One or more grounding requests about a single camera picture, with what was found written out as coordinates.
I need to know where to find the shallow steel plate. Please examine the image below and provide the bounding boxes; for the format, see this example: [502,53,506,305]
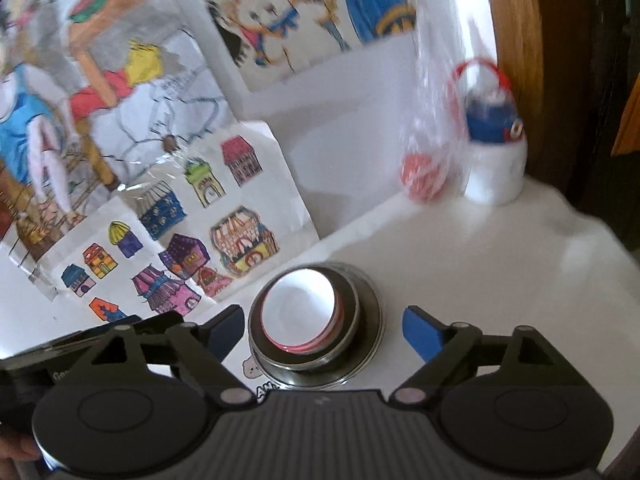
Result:
[247,262,384,389]

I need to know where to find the steel bowl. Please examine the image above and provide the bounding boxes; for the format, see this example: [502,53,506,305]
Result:
[247,263,361,372]

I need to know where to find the small white red-rimmed bowl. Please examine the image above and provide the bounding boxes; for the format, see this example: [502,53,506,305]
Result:
[260,268,339,350]

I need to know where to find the large white red-rimmed bowl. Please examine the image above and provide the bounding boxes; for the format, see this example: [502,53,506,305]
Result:
[259,266,346,357]

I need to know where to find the person's left hand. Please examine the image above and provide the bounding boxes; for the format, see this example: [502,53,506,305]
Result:
[0,425,41,462]

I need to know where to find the colourful houses poster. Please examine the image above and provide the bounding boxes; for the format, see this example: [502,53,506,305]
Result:
[39,122,318,323]

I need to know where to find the printed white tablecloth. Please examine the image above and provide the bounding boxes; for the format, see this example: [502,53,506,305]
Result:
[0,173,640,470]

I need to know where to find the red ball in bag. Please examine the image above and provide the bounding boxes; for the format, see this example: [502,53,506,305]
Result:
[399,153,448,203]

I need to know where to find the clear plastic bag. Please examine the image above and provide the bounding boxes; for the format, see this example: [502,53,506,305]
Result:
[398,0,469,198]

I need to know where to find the white blue water bottle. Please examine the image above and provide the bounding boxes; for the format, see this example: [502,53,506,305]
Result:
[454,56,528,206]

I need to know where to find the rabbit scene colouring poster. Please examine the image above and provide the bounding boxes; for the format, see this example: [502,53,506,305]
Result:
[1,0,233,298]

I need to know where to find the cartoon character poster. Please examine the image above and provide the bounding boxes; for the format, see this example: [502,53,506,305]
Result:
[204,0,416,91]

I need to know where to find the wooden door frame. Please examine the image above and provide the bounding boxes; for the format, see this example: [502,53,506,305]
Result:
[489,0,593,186]

